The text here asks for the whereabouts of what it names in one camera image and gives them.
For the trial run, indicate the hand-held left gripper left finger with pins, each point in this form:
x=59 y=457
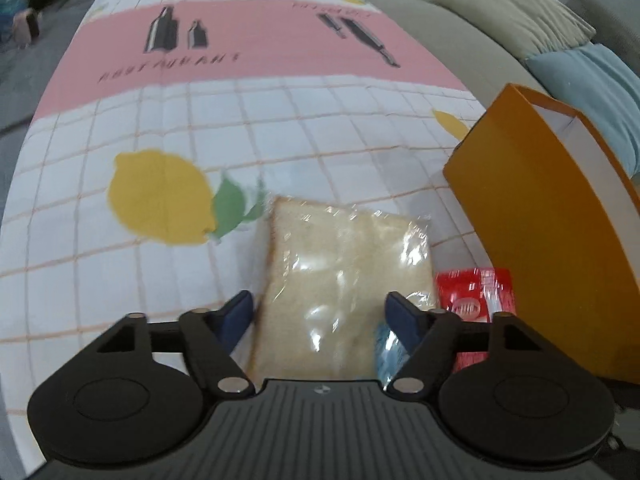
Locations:
x=237 y=312

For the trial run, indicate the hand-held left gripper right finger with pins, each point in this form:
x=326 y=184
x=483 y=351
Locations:
x=400 y=320

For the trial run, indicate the red label bread packet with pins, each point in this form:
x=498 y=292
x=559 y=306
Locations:
x=325 y=270

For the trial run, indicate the orange cardboard box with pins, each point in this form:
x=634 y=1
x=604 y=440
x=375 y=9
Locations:
x=530 y=210

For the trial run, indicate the printed checkered tablecloth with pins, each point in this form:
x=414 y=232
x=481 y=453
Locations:
x=250 y=125

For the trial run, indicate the beige sofa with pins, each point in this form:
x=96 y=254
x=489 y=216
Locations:
x=450 y=35

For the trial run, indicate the light blue cushion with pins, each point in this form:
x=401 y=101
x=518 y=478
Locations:
x=600 y=90

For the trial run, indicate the beige cushion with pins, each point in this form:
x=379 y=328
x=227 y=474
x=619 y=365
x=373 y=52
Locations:
x=515 y=15

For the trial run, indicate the pink space heater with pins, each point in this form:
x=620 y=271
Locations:
x=25 y=30

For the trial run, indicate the grey knitted pillow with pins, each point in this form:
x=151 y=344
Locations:
x=610 y=20

